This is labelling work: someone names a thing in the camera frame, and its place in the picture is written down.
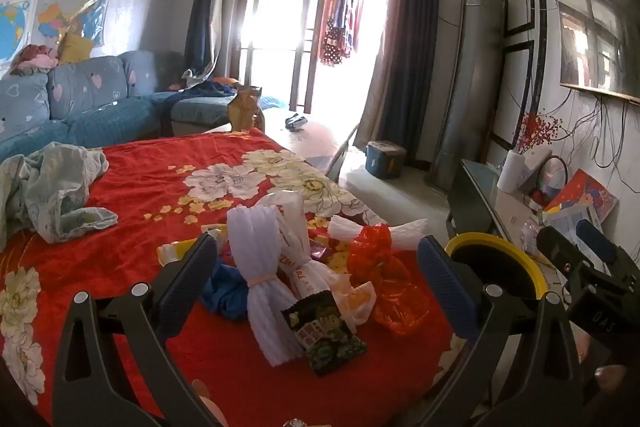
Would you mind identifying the black hoop handle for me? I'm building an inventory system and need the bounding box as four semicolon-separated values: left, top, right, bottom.
537;155;569;194

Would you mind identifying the world map poster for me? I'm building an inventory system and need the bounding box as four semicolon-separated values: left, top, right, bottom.
0;0;36;72

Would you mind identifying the blue heart-print sofa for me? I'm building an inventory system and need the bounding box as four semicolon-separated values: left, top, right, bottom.
0;50;242;162

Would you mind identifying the red floral blanket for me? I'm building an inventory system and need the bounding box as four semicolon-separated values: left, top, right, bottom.
0;127;471;427

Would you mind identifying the grey tower air conditioner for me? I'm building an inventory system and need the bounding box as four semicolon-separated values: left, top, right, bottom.
431;0;505;194

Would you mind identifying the blue storage box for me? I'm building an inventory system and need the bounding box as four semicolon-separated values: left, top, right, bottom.
365;140;407;180

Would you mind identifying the glossy coffee table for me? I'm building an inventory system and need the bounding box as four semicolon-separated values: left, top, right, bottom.
205;107;361;180

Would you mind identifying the small white foam net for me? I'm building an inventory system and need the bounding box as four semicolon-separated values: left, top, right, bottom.
327;215;431;254

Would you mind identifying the grey green cloth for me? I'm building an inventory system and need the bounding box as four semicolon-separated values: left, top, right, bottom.
0;142;120;253

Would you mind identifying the dark green snack packet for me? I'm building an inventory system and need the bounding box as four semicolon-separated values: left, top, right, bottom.
280;289;369;378

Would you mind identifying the blue rubber glove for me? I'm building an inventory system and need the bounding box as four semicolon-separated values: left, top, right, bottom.
200;259;251;323

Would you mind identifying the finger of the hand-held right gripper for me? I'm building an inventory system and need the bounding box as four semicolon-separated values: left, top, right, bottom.
575;219;640;289
538;225;589;281

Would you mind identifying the red picture book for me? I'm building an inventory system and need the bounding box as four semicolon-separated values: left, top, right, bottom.
542;169;619;226

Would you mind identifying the balcony glass door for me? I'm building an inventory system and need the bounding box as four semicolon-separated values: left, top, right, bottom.
230;0;397;116

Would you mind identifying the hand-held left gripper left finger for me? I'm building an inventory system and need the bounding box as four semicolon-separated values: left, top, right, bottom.
52;233;220;427

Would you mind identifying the black wall frame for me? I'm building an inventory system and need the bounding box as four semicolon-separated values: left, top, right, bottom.
487;41;535;148

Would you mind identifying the hanging laundry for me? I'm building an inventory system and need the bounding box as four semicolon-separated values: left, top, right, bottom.
317;0;367;68

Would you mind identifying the brown paper bag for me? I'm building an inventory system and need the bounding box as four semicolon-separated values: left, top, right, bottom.
227;86;266;132

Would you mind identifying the yellow white wrapper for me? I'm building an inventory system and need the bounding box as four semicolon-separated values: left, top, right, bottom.
157;229;231;269

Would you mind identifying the yellow cushion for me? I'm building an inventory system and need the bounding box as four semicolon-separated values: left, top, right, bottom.
57;32;95;66

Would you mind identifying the grey brown curtain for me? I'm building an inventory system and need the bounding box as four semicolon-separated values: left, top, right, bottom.
354;0;444;154

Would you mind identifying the dark glass television stand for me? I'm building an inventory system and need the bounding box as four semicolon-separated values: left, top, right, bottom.
446;159;566;259

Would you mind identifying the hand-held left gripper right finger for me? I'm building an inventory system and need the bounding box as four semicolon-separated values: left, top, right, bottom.
415;235;586;427

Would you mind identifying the pink red clothes pile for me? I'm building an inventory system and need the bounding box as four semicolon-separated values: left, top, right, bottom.
10;43;60;76

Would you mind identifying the white box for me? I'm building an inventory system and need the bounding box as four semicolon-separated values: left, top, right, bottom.
520;149;554;196

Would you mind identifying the yellow round waste bin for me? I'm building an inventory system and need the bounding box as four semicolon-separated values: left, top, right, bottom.
444;232;547;304

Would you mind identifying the wall-mounted television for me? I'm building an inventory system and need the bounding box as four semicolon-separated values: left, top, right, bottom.
550;0;640;104

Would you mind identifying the white printed plastic bag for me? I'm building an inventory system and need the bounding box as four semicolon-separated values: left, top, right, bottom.
255;191;377;333

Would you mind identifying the person's right hand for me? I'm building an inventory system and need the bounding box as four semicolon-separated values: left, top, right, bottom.
575;332;631;398

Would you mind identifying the country map poster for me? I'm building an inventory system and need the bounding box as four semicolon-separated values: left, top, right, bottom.
34;0;109;46

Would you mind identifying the large white foam net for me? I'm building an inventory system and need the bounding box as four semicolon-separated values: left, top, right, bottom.
226;204;307;368

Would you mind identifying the red plastic bag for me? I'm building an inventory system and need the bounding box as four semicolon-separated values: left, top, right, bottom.
346;223;433;337

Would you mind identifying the dark blue curtain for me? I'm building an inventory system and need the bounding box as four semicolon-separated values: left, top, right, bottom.
185;0;227;76

